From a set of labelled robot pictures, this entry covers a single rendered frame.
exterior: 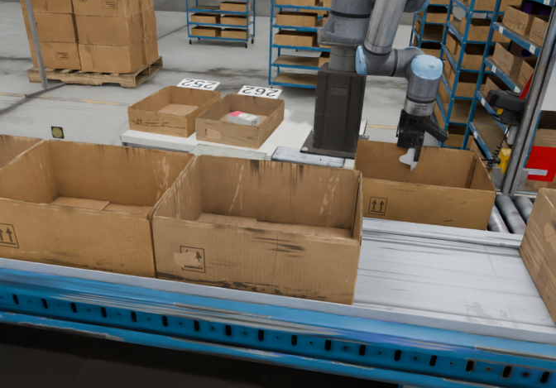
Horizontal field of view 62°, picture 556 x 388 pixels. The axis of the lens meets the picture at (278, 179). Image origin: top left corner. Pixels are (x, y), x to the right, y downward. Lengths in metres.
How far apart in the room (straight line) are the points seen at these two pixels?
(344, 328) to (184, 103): 1.75
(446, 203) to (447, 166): 0.29
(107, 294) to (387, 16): 1.05
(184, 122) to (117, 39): 3.55
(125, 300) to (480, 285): 0.72
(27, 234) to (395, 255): 0.78
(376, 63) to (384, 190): 0.42
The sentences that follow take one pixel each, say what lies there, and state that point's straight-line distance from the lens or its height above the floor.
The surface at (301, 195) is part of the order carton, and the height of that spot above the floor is 0.97.
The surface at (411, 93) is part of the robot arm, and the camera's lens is 1.50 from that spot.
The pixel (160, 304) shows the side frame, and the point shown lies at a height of 0.90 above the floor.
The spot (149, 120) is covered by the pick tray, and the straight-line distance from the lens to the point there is 2.08.
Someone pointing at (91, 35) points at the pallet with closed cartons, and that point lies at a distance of 5.59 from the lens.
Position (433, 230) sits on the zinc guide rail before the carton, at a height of 0.89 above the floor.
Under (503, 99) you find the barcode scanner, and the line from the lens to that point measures 1.71.
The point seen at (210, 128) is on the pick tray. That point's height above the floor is 0.81.
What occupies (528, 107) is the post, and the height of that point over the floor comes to 1.06.
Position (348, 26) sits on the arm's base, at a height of 1.25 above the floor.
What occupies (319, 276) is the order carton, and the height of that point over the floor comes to 0.96.
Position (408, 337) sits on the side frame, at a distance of 0.88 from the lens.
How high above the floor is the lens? 1.51
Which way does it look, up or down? 27 degrees down
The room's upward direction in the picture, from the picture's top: 2 degrees clockwise
